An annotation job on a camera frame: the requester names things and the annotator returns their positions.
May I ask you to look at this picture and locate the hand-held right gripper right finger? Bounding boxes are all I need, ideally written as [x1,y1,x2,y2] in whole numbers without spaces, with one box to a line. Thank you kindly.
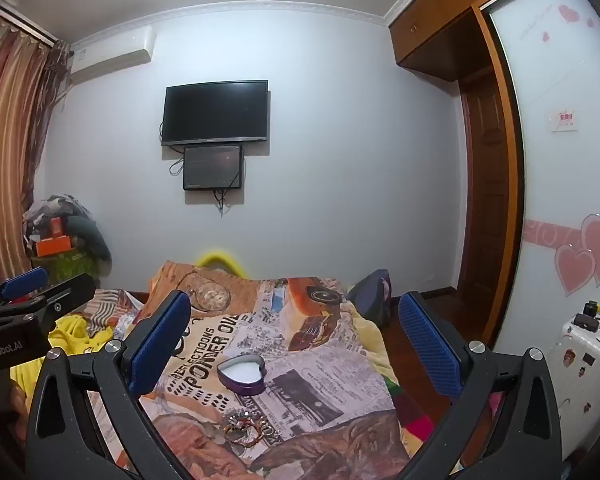
[397,291,563,480]

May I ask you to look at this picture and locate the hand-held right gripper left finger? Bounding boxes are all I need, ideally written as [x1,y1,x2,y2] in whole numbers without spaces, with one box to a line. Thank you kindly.
[25,290,193,480]

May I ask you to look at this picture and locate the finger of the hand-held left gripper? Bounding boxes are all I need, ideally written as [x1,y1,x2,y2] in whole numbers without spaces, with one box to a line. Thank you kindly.
[0,273,97,342]
[0,267,48,312]

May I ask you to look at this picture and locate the green box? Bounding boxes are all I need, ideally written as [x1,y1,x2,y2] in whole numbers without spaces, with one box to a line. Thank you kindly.
[30,247,98,291]

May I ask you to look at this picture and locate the orange box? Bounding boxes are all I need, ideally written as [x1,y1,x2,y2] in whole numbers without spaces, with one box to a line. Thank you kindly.
[35,237,72,257]

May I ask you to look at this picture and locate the yellow cloth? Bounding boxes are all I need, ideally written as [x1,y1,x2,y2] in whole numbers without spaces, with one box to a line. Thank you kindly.
[10,312,131,396]

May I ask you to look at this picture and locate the striped bedding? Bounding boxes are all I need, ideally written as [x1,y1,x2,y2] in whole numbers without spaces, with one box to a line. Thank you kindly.
[87,287,146,336]

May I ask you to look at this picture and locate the pale yellow blanket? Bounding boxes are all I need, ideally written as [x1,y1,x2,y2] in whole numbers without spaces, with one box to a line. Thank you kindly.
[349,305,397,386]

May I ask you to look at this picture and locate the pile of grey clothes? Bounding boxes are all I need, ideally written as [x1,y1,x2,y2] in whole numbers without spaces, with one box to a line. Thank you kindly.
[22,194,113,276]

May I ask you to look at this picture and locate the multicolour patch cloth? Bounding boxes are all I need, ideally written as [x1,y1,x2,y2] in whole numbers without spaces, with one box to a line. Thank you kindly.
[384,374,437,442]

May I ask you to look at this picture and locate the dark backpack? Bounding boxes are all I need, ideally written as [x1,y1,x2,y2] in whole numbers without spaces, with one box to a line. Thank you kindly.
[347,269,393,333]

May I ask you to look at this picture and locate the printed blanket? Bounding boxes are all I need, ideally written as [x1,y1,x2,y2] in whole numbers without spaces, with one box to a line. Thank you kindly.
[87,260,416,480]

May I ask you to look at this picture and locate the striped brown curtain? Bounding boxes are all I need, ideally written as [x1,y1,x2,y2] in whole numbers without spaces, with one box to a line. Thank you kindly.
[0,7,73,291]

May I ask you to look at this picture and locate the brown wooden door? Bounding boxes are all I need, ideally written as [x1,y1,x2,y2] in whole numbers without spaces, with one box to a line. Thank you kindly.
[460,72,512,346]

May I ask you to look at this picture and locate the white stickered suitcase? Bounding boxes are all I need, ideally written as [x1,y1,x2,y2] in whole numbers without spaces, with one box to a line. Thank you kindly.
[545,310,600,466]

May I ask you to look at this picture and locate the white heart-print sliding door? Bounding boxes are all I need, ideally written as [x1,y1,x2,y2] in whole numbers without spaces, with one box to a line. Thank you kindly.
[480,0,600,356]

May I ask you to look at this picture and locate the white air conditioner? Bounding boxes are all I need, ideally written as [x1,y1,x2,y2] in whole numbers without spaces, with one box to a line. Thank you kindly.
[70,26,157,85]

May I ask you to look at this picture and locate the white paper note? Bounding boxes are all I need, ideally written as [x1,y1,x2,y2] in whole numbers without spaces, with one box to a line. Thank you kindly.
[550,108,579,132]

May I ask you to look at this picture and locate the wooden overhead cabinet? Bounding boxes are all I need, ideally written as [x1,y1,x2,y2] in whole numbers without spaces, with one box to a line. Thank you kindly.
[387,0,556,81]

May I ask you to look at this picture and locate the red beaded bracelet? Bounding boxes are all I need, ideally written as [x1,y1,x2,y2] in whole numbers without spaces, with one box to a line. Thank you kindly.
[223,422,267,449]

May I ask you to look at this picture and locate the black monitor cable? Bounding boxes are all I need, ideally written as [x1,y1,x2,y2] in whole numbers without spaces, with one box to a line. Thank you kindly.
[214,187,232,219]

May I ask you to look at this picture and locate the small black wall monitor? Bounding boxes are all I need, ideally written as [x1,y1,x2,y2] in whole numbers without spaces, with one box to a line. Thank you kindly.
[182,144,244,191]

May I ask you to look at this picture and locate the black wall television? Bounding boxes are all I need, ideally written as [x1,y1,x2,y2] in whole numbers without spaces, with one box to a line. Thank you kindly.
[161,80,270,147]

